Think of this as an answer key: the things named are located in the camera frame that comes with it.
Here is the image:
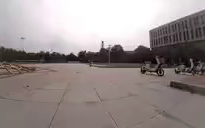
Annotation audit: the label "grey building with grid windows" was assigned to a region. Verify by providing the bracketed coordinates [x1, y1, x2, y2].
[148, 6, 205, 65]

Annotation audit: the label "lamp pole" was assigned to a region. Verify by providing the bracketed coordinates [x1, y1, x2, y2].
[19, 36, 26, 52]

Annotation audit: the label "raised stone kerb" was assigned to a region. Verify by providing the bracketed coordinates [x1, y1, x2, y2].
[169, 75, 205, 99]

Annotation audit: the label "low yellow racks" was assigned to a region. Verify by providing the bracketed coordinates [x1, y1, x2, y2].
[0, 60, 39, 77]

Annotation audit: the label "grey paved plaza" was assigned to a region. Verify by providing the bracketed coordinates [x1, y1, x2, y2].
[0, 62, 205, 128]

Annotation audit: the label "row of trees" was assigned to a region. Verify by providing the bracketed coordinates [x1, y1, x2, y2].
[0, 44, 155, 65]

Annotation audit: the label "group of parked scooters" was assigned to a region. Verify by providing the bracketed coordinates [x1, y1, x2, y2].
[174, 58, 205, 76]

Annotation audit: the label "parked scooter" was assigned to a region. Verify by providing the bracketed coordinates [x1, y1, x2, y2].
[139, 55, 166, 77]

